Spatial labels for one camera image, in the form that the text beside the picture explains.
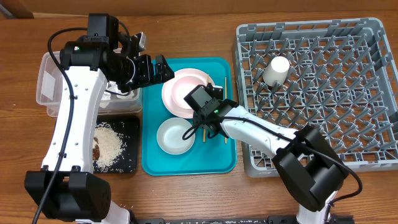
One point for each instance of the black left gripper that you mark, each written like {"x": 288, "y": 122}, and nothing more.
{"x": 148, "y": 77}

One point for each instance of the white tissue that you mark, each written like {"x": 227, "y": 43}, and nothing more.
{"x": 112, "y": 97}

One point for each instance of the grey bowl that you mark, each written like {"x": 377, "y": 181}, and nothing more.
{"x": 170, "y": 133}

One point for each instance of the white cup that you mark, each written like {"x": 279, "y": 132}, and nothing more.
{"x": 276, "y": 71}

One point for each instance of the white rice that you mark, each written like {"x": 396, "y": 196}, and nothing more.
{"x": 111, "y": 147}

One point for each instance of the brown food piece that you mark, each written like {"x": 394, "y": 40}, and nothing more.
{"x": 96, "y": 149}

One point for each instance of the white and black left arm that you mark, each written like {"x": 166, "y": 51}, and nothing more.
{"x": 65, "y": 187}

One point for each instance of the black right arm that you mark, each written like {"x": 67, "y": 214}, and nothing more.
{"x": 309, "y": 168}

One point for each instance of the large white plate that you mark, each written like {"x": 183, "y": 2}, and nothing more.
{"x": 167, "y": 91}

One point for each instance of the small pink plate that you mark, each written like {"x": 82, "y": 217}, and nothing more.
{"x": 182, "y": 87}

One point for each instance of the black tray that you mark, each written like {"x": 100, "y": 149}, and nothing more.
{"x": 130, "y": 146}

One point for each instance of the teal plastic tray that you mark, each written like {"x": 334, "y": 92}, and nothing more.
{"x": 210, "y": 157}

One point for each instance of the clear plastic bin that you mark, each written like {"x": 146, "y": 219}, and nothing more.
{"x": 49, "y": 92}

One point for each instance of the grey dish rack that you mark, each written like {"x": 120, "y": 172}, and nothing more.
{"x": 342, "y": 80}

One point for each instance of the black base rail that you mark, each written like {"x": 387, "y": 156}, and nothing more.
{"x": 285, "y": 219}

